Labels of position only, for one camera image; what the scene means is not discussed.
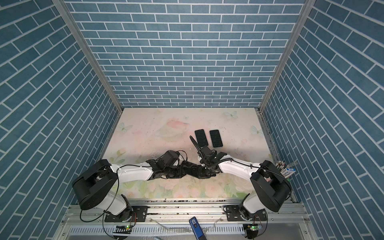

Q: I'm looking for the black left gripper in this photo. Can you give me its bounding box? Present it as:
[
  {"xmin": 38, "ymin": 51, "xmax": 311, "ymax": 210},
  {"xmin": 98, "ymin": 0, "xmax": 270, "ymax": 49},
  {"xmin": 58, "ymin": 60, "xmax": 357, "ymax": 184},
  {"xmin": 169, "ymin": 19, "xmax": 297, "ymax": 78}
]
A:
[{"xmin": 163, "ymin": 164, "xmax": 189, "ymax": 179}]

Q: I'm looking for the blue phone black screen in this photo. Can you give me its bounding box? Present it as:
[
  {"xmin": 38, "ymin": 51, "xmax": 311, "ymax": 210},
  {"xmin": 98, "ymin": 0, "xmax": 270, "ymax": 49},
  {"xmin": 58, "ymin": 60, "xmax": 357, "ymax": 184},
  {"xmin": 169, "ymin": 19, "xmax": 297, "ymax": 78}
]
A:
[{"xmin": 195, "ymin": 129, "xmax": 209, "ymax": 148}]

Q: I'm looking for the white phone black screen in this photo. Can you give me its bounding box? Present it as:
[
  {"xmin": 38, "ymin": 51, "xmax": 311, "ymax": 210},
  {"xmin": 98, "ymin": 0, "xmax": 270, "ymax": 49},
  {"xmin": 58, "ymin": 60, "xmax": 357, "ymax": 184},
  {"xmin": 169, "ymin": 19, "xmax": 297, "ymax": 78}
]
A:
[{"xmin": 210, "ymin": 130, "xmax": 224, "ymax": 148}]

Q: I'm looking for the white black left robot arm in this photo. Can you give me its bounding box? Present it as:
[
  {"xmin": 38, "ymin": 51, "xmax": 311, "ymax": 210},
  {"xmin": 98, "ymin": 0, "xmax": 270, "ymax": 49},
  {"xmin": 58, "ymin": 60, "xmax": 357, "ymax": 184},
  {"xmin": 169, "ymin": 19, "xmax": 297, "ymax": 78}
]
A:
[{"xmin": 72, "ymin": 150, "xmax": 186, "ymax": 216}]

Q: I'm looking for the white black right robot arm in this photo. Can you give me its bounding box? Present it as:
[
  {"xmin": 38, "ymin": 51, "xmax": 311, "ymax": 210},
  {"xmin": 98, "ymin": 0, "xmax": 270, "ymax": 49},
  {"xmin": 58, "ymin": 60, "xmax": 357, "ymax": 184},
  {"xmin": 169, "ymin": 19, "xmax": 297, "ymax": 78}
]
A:
[{"xmin": 196, "ymin": 146, "xmax": 292, "ymax": 220}]

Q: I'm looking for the blue handheld device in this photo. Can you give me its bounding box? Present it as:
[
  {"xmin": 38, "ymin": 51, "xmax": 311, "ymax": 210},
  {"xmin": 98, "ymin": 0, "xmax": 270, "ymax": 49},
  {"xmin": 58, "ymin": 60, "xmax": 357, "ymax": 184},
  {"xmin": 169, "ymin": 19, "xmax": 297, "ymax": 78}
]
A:
[{"xmin": 189, "ymin": 217, "xmax": 207, "ymax": 240}]

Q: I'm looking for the aluminium corner post right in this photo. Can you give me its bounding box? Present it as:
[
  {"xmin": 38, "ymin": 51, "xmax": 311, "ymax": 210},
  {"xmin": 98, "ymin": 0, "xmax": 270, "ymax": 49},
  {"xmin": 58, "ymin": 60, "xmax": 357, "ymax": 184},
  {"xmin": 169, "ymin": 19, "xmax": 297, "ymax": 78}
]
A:
[{"xmin": 259, "ymin": 0, "xmax": 316, "ymax": 114}]

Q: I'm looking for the aluminium corner post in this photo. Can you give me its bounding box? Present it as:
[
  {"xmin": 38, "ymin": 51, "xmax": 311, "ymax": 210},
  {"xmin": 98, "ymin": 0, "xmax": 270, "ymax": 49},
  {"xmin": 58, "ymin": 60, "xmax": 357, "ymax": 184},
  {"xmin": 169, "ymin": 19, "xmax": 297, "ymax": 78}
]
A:
[
  {"xmin": 259, "ymin": 0, "xmax": 316, "ymax": 114},
  {"xmin": 52, "ymin": 0, "xmax": 123, "ymax": 114}
]

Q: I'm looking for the aluminium corner post left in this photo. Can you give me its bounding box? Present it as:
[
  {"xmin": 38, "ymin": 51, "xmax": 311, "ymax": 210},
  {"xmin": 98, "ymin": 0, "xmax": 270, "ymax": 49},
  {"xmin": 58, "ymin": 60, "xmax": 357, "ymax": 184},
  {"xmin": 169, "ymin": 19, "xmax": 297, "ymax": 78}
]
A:
[{"xmin": 52, "ymin": 0, "xmax": 123, "ymax": 114}]

